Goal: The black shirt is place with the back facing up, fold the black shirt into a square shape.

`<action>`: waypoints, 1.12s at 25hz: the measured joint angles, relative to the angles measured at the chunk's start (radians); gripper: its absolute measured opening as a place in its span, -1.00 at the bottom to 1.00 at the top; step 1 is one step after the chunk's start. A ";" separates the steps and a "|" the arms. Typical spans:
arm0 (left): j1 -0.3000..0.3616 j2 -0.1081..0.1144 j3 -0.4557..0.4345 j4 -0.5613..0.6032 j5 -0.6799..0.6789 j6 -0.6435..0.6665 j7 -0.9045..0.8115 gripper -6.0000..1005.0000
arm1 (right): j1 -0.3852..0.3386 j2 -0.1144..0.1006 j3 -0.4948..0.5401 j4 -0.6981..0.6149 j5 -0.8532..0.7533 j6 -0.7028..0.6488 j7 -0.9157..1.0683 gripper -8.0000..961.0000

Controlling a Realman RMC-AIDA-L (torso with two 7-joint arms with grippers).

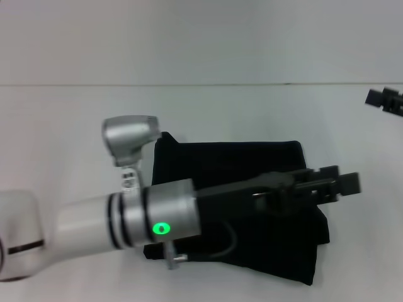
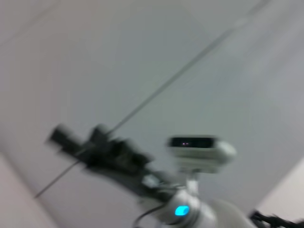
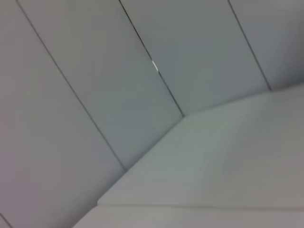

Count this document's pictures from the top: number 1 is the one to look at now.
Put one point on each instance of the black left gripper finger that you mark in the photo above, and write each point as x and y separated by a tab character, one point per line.
351	184
327	171

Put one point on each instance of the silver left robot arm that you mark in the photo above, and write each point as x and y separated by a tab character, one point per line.
78	220

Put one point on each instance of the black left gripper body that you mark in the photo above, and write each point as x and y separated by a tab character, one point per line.
233	198

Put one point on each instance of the black t-shirt with FREE print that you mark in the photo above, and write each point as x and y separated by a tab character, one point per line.
252	157

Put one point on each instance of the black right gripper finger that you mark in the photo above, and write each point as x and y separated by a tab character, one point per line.
390	100

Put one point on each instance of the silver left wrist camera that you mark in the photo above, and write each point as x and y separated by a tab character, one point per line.
126	135

